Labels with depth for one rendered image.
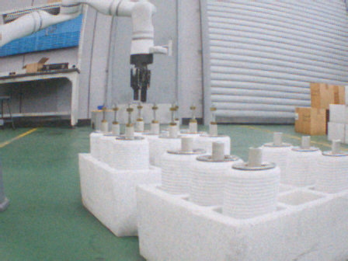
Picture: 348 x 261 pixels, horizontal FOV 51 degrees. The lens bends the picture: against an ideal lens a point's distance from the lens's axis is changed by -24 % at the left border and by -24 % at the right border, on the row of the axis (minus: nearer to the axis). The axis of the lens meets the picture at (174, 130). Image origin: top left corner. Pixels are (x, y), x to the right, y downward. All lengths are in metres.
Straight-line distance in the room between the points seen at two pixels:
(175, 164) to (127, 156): 0.30
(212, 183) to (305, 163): 0.24
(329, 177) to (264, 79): 5.78
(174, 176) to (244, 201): 0.24
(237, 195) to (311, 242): 0.20
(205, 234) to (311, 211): 0.19
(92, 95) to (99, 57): 0.53
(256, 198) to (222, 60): 5.75
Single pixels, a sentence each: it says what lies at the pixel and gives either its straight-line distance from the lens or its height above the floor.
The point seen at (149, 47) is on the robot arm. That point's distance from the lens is 1.43.
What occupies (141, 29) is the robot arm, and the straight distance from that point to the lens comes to 1.44.
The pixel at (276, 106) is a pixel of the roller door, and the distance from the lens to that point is 6.63.
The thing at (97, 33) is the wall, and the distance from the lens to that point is 6.30.
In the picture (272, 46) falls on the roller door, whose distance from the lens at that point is 6.70.
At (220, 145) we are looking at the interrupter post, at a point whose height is 0.28.
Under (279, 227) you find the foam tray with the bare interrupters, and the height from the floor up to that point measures 0.16.
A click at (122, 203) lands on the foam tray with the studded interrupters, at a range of 1.13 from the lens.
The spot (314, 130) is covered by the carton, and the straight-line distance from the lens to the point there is 4.74.
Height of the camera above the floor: 0.35
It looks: 4 degrees down
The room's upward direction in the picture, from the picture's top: straight up
